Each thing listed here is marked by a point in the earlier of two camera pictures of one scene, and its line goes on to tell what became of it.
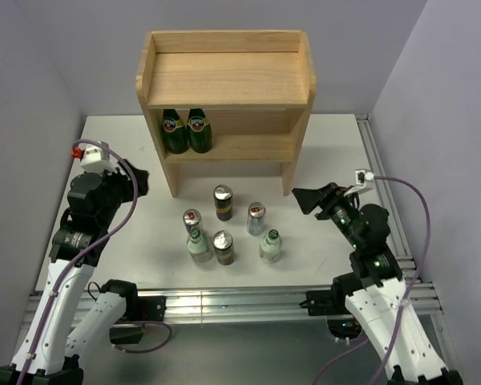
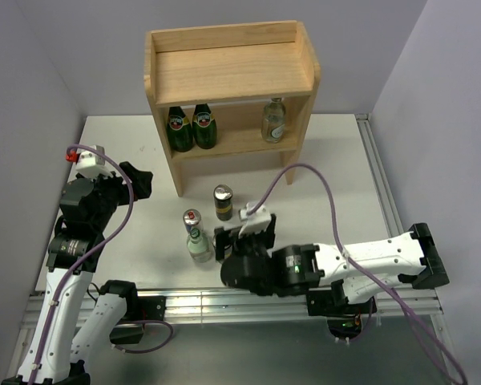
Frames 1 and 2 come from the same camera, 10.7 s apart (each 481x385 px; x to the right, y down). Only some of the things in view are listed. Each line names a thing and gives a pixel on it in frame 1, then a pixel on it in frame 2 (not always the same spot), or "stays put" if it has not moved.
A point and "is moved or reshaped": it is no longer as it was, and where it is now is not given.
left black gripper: [117, 176] stays put
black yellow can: [223, 245] stays put
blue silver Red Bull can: [191, 219] stays put
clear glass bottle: [271, 248] is moved or reshaped
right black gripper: [327, 198] -> [269, 236]
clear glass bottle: [198, 245] stays put
